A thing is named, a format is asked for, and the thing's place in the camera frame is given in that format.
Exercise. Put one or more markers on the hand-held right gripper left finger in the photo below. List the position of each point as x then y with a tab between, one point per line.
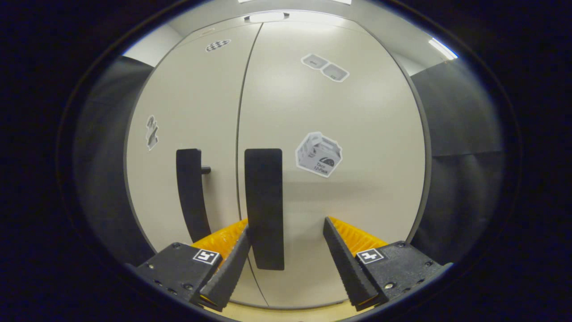
232	273

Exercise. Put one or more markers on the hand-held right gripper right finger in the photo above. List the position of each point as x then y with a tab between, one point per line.
348	268

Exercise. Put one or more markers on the beige cabinet door box sticker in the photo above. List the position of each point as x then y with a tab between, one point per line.
357	134

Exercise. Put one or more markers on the beige cabinet door checkered sticker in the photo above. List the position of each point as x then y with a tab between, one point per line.
201	98

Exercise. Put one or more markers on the beige double-door shoe cabinet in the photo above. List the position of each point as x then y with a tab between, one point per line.
313	15

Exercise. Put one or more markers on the long ceiling light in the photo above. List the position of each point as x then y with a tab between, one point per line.
443	49

